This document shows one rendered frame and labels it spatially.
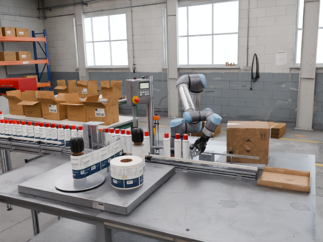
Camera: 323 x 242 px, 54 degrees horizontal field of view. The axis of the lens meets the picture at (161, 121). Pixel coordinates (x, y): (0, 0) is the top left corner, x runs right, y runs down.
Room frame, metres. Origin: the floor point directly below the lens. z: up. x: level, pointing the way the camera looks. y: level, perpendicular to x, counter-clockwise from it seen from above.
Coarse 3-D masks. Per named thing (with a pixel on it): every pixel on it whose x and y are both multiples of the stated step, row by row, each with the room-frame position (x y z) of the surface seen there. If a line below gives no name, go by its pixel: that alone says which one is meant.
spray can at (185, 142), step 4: (184, 136) 2.22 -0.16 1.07; (184, 140) 2.22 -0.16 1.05; (188, 140) 2.23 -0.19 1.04; (184, 144) 2.21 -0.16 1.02; (188, 144) 2.22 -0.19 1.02; (184, 148) 2.21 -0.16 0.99; (188, 148) 2.22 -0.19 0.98; (184, 152) 2.21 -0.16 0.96; (188, 152) 2.22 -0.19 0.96; (184, 156) 2.21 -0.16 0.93; (188, 156) 2.22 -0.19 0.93
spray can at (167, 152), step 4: (164, 136) 2.29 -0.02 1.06; (168, 136) 2.29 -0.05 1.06; (164, 140) 2.28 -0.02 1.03; (168, 140) 2.28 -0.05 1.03; (164, 144) 2.28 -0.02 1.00; (168, 144) 2.28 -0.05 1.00; (164, 148) 2.28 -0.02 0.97; (168, 148) 2.28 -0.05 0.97; (164, 152) 2.28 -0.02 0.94; (168, 152) 2.28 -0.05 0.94; (168, 156) 2.28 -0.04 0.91
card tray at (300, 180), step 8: (264, 168) 2.11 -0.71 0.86; (272, 168) 2.09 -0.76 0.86; (280, 168) 2.07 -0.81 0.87; (264, 176) 2.02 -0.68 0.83; (272, 176) 2.01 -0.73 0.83; (280, 176) 2.01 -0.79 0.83; (288, 176) 2.01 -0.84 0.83; (296, 176) 2.00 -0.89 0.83; (304, 176) 2.00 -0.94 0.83; (264, 184) 1.87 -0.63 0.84; (272, 184) 1.85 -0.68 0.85; (280, 184) 1.83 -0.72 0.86; (288, 184) 1.81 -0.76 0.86; (296, 184) 1.79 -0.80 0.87; (304, 184) 1.87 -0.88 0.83
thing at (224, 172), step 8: (64, 152) 2.66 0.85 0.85; (72, 152) 2.62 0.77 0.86; (152, 160) 2.29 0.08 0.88; (176, 168) 2.21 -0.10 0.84; (192, 168) 2.15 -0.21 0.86; (200, 168) 2.13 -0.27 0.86; (208, 168) 2.10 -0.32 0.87; (216, 168) 2.08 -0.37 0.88; (232, 176) 2.03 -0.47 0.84; (248, 176) 1.98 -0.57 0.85; (256, 176) 1.96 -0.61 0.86
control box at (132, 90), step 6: (126, 84) 2.47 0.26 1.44; (132, 84) 2.41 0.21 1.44; (138, 84) 2.44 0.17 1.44; (126, 90) 2.48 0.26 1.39; (132, 90) 2.41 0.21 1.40; (138, 90) 2.44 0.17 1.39; (144, 90) 2.46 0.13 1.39; (126, 96) 2.48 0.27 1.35; (132, 96) 2.41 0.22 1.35; (138, 96) 2.44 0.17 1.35; (144, 96) 2.46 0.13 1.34; (132, 102) 2.41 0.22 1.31; (138, 102) 2.43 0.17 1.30; (144, 102) 2.46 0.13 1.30
